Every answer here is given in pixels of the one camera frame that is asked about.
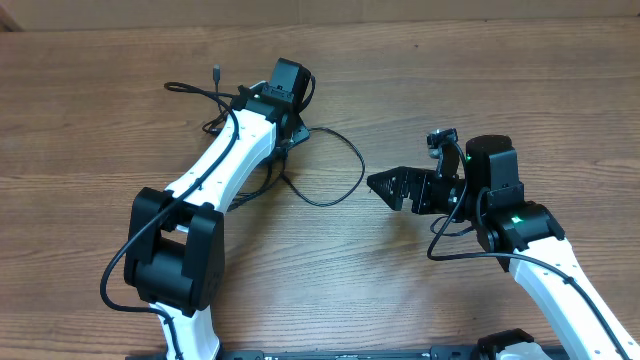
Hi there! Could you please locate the black usb cable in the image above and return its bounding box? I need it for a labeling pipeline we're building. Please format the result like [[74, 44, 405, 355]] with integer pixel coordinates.
[[202, 63, 367, 211]]

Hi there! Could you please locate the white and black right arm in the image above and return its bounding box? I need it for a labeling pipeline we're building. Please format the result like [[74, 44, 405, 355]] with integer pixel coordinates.
[[367, 129, 639, 359]]

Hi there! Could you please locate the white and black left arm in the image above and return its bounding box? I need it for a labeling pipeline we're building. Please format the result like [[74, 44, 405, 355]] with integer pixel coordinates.
[[124, 58, 315, 359]]

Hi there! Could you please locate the black right camera cable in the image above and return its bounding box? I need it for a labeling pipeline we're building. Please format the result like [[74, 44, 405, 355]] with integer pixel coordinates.
[[426, 130, 629, 360]]

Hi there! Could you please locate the black camera cable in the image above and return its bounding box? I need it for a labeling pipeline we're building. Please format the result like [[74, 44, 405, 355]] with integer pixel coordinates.
[[426, 130, 629, 360], [99, 81, 241, 360]]

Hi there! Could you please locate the black left camera cable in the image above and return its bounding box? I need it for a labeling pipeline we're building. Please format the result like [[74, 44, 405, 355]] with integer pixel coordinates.
[[99, 81, 241, 360]]

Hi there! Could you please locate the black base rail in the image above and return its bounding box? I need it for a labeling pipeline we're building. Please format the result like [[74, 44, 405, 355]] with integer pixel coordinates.
[[124, 333, 501, 360]]

